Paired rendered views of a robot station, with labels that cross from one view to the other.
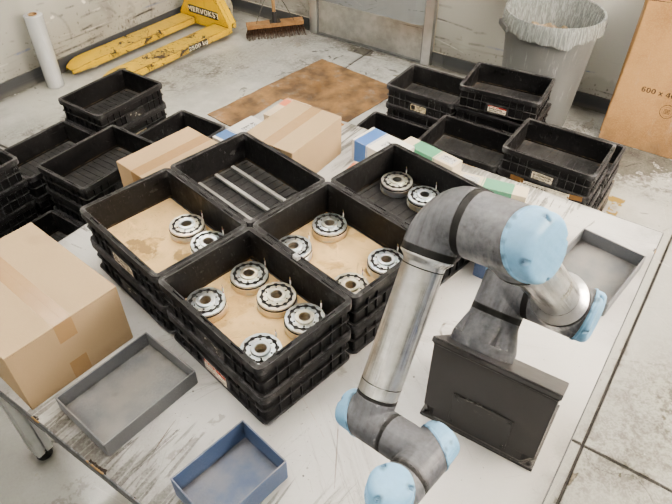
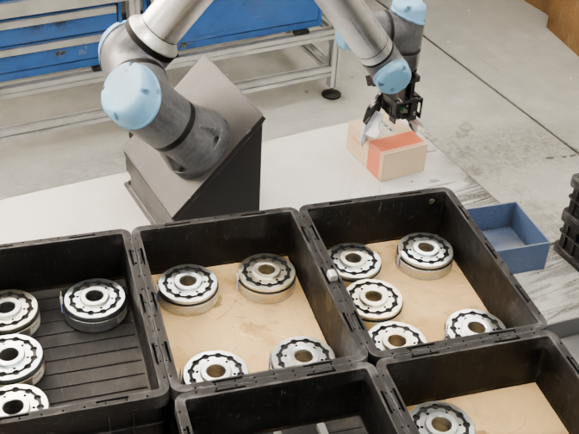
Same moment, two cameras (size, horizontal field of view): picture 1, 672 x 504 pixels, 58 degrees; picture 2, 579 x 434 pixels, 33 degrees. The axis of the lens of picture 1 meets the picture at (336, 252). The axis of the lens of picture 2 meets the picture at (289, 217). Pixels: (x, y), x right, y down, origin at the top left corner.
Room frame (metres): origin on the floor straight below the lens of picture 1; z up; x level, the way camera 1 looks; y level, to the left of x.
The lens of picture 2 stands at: (2.27, 0.58, 1.94)
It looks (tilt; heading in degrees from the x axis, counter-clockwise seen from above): 36 degrees down; 207
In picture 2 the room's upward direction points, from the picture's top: 3 degrees clockwise
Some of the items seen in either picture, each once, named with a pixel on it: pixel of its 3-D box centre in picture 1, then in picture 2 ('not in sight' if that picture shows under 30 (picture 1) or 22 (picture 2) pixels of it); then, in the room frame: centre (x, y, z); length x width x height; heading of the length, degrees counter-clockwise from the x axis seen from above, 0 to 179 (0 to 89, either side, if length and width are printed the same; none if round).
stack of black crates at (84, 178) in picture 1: (111, 197); not in sight; (2.15, 0.99, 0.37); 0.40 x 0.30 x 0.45; 145
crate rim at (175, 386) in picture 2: (340, 236); (241, 294); (1.25, -0.01, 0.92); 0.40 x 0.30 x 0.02; 45
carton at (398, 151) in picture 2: not in sight; (386, 145); (0.44, -0.10, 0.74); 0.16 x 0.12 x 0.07; 56
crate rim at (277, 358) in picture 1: (253, 293); (414, 267); (1.04, 0.20, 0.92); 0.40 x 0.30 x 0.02; 45
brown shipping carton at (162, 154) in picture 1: (177, 174); not in sight; (1.74, 0.55, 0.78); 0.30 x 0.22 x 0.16; 138
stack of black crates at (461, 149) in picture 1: (464, 169); not in sight; (2.45, -0.62, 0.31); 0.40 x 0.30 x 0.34; 55
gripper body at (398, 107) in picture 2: not in sight; (400, 91); (0.46, -0.08, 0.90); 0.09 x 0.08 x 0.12; 56
